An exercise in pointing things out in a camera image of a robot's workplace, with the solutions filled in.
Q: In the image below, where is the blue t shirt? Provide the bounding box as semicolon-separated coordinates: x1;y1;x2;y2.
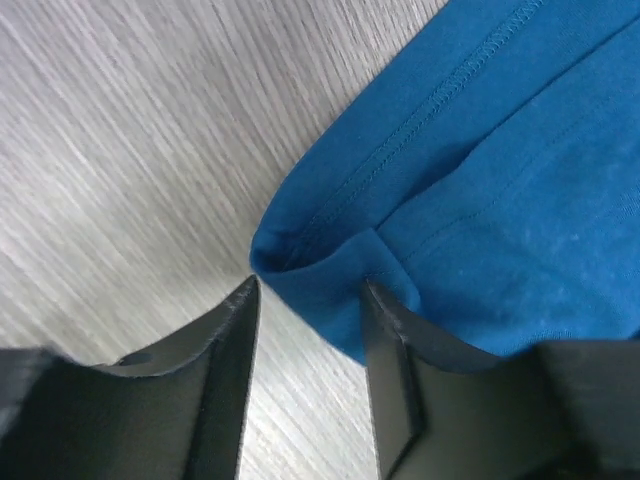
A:
250;1;639;361

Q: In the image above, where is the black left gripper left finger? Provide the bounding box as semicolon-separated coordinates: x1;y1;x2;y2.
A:
1;277;260;479

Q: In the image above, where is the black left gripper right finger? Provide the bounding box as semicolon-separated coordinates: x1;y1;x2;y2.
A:
361;282;639;479

